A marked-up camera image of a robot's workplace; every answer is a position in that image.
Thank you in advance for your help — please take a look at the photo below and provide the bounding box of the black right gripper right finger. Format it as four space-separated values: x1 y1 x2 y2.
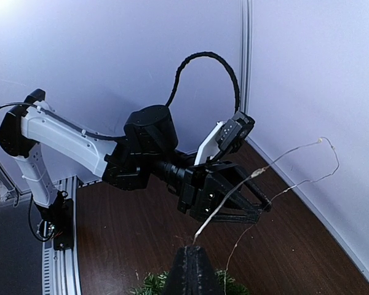
189 246 223 295

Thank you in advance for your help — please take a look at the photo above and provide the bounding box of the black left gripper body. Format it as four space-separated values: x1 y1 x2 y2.
159 159 244 222

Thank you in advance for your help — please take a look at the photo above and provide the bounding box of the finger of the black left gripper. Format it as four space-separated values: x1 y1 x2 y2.
210 210 261 224
223 167 271 212

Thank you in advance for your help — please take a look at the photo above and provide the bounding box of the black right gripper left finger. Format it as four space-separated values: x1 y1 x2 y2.
161 246 191 295

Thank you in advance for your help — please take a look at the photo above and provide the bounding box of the wire fairy light string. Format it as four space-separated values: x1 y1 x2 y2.
192 136 339 295

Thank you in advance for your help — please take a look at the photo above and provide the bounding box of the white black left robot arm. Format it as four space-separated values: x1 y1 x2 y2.
0 89 272 228

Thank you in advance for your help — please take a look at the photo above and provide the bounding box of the small green christmas tree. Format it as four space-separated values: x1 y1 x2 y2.
128 270 251 294

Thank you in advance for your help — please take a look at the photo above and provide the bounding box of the left circuit board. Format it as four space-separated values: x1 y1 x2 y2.
36 220 57 242

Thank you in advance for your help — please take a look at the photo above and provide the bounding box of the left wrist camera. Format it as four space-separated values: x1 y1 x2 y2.
194 111 256 167

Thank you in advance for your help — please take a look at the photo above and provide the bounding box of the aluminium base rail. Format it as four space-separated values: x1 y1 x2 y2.
0 147 84 295

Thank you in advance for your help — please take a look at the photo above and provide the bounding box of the black braided left cable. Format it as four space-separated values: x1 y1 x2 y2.
82 51 241 142

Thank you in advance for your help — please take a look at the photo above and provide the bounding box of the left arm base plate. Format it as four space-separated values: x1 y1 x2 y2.
54 199 74 251

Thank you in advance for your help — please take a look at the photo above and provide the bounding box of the left aluminium corner post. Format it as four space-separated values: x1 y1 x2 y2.
240 0 253 113

